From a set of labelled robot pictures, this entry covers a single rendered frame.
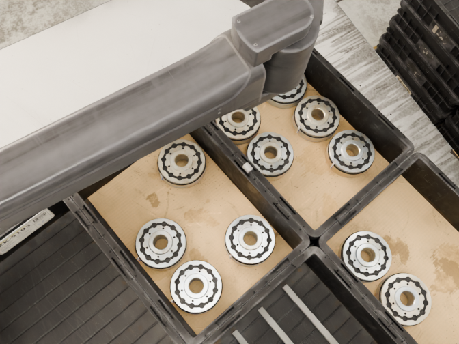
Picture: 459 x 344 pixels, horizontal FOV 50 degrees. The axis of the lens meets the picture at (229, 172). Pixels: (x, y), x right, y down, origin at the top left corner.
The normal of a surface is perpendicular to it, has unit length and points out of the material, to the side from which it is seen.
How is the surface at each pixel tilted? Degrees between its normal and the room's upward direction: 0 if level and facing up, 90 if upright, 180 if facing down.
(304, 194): 0
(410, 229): 0
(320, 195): 0
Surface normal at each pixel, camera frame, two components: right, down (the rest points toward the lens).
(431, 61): -0.86, 0.47
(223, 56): -0.16, -0.26
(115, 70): 0.04, -0.33
